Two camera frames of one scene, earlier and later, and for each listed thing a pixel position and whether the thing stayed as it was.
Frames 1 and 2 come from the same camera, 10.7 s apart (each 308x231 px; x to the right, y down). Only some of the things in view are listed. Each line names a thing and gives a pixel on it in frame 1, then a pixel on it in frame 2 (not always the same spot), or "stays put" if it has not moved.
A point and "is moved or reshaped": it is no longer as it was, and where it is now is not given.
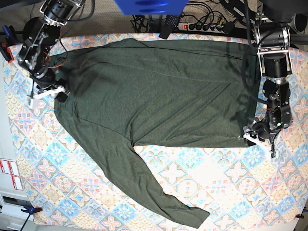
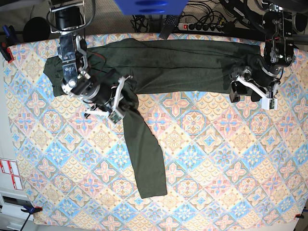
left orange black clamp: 32,210 stays put
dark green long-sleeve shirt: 123,93 is moved or reshaped
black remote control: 171,22 stays put
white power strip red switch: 202,27 stays put
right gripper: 263,130 to 263,81
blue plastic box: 152,7 stays put
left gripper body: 47,85 to 109,100
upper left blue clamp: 9,32 stays put
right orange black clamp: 298,215 stays put
